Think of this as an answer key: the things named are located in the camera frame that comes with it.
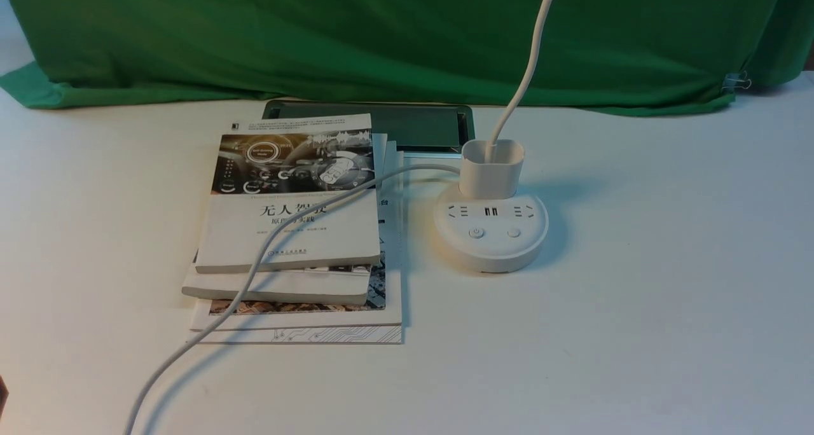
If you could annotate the bottom book circuit pattern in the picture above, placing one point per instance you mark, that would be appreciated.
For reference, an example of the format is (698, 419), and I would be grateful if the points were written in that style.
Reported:
(379, 320)

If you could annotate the top book with car cover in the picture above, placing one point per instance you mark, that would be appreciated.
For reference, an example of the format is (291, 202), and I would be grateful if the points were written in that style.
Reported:
(289, 189)

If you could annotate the green backdrop cloth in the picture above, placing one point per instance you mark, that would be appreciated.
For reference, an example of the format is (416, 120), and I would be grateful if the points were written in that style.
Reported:
(622, 57)

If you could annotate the metal binder clip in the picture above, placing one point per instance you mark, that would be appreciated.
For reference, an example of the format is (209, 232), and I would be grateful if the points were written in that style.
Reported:
(733, 82)

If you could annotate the black desk cable tray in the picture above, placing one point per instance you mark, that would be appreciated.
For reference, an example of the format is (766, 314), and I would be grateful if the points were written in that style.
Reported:
(434, 130)

